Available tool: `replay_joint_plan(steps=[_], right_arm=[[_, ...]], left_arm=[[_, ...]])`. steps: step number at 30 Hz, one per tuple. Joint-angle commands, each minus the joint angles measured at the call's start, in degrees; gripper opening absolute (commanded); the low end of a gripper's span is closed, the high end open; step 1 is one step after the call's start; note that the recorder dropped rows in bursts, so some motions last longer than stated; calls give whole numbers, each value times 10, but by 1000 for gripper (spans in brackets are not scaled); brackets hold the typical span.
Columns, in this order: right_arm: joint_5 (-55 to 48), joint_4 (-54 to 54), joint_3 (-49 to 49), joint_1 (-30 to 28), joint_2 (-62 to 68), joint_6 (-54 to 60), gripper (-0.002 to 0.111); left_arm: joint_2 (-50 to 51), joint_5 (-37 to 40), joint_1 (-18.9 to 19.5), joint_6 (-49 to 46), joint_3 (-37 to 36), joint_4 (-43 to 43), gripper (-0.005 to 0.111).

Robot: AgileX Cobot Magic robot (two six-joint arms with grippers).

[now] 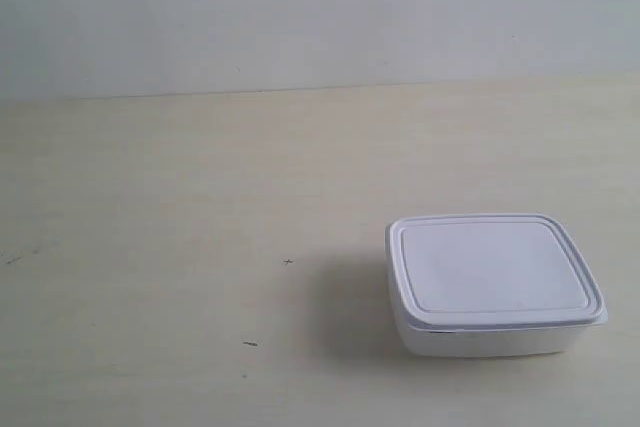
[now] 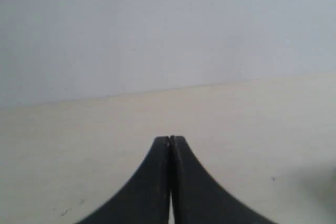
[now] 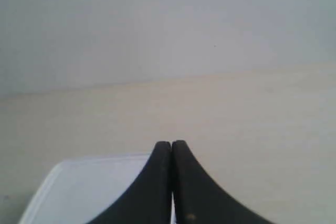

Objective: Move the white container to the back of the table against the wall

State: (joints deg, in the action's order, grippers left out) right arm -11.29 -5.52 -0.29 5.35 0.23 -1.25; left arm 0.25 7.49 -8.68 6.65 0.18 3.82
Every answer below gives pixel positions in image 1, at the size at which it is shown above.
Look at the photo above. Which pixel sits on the white lidded plastic container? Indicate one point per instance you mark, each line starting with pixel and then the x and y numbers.
pixel 489 285

